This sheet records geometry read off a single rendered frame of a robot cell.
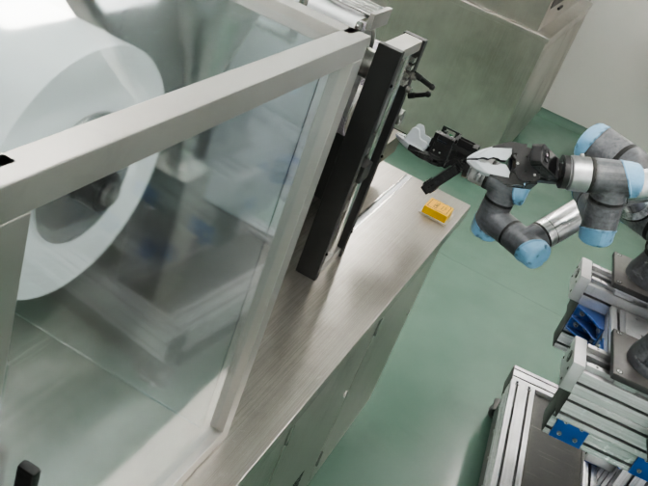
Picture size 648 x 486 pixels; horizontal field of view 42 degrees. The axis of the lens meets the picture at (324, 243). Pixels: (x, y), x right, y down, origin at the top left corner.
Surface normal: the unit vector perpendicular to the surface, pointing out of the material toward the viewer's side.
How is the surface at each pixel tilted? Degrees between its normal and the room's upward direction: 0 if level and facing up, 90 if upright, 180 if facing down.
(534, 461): 0
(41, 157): 0
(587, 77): 90
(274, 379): 0
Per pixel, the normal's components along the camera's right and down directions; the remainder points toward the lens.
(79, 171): 0.86, 0.47
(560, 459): 0.31, -0.81
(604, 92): -0.41, 0.36
